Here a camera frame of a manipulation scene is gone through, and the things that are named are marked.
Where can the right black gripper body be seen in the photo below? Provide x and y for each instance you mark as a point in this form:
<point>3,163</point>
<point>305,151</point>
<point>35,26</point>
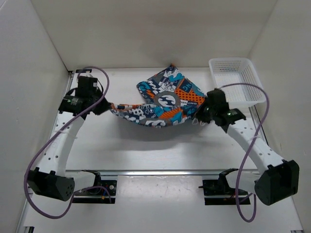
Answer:
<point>205,113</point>

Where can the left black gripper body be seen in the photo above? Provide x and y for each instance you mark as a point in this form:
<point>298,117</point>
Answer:
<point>93,97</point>

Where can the colourful patterned shorts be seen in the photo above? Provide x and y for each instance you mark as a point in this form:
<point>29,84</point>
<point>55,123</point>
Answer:
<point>170,99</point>

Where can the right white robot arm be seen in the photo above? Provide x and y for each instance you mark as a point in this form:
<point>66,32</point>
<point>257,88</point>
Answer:
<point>277,178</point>

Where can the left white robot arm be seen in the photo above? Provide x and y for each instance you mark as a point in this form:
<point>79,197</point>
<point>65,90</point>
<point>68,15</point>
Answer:
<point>49,177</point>

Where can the small black label sticker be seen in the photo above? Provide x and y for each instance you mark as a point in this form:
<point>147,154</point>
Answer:
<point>83,71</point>

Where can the white plastic basket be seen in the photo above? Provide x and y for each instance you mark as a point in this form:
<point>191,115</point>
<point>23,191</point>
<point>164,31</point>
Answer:
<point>240,81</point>

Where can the right aluminium rail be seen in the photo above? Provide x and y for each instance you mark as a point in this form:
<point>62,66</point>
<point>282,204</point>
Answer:
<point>256,121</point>

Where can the front aluminium rail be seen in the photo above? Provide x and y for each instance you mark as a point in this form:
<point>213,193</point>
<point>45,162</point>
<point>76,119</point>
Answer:
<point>158,172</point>

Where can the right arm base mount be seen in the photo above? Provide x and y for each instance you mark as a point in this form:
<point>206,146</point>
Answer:
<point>218,192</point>

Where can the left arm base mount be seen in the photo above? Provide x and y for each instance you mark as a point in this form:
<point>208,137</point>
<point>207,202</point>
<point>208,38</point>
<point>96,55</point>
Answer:
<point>99,195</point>

